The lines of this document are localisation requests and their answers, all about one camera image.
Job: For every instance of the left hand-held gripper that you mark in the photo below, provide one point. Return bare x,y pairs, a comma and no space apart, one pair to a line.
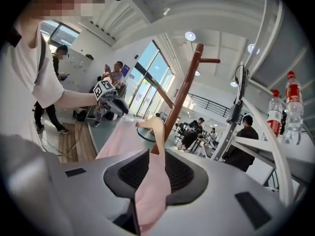
104,90

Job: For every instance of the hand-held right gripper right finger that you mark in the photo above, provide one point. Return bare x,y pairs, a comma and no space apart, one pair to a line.
184,181

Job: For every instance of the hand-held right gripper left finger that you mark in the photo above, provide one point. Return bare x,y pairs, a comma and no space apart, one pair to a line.
128,176

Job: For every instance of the pink garment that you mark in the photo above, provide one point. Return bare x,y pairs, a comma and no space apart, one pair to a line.
152,195

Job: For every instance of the wooden clothes hanger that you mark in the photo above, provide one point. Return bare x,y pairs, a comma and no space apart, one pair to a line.
158,134

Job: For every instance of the person's left forearm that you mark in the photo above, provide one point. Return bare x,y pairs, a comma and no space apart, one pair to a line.
78,98

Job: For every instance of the white lockers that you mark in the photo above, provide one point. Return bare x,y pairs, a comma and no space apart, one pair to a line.
78,65

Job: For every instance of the brown wooden coat rack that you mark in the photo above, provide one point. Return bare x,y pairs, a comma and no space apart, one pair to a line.
183,92

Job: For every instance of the white metal shelf unit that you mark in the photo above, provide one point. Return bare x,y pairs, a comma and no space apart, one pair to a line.
265,154

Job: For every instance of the round ceiling lamp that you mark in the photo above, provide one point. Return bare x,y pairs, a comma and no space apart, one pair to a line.
252,48
190,35

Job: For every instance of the person's torso in light t-shirt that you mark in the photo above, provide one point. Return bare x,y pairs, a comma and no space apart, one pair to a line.
22,82

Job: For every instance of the clear bottle with red label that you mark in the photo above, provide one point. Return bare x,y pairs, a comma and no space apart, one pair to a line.
294,102
275,114

